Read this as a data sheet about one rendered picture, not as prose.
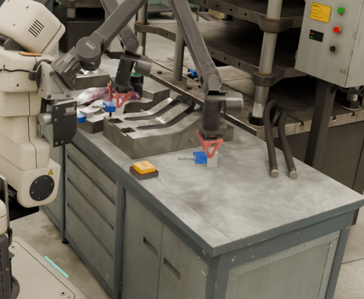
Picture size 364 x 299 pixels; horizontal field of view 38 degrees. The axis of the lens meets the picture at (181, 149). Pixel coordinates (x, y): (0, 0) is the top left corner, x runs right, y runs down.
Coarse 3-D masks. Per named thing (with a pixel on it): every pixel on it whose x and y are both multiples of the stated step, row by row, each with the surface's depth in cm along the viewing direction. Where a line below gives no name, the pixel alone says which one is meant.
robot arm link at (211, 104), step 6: (210, 96) 174; (216, 96) 174; (222, 96) 174; (204, 102) 174; (210, 102) 172; (216, 102) 172; (222, 102) 177; (204, 108) 175; (210, 108) 173; (216, 108) 173; (222, 108) 177; (210, 114) 174; (216, 114) 174
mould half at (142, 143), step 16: (144, 112) 233; (176, 112) 227; (112, 128) 218; (160, 128) 217; (176, 128) 218; (192, 128) 219; (224, 128) 230; (128, 144) 208; (144, 144) 208; (160, 144) 213; (176, 144) 217; (192, 144) 222
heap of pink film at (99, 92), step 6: (96, 90) 247; (102, 90) 246; (108, 90) 249; (114, 90) 251; (90, 96) 245; (96, 96) 244; (114, 96) 242; (120, 96) 241; (132, 96) 249; (138, 96) 252; (90, 102) 244; (102, 108) 239
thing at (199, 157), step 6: (204, 150) 184; (210, 150) 182; (186, 156) 181; (192, 156) 182; (198, 156) 180; (204, 156) 181; (216, 156) 181; (198, 162) 181; (204, 162) 181; (210, 162) 182; (216, 162) 182
